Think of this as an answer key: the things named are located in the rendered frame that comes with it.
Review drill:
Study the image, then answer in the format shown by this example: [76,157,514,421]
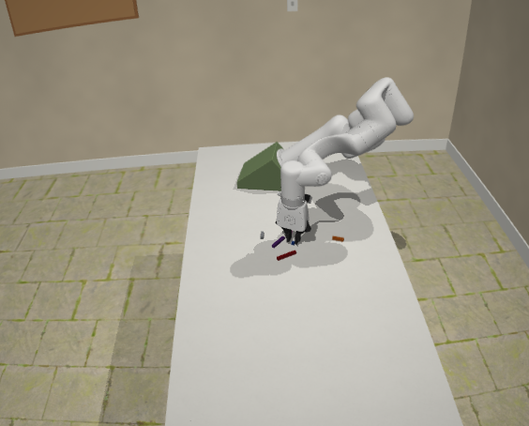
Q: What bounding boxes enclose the dark red rod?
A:
[277,251,296,261]

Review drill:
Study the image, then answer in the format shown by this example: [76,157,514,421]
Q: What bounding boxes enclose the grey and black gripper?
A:
[275,199,311,244]

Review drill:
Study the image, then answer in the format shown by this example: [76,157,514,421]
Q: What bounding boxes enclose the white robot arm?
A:
[277,77,414,207]

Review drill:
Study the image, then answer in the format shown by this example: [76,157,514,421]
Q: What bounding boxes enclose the purple rod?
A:
[272,236,285,248]

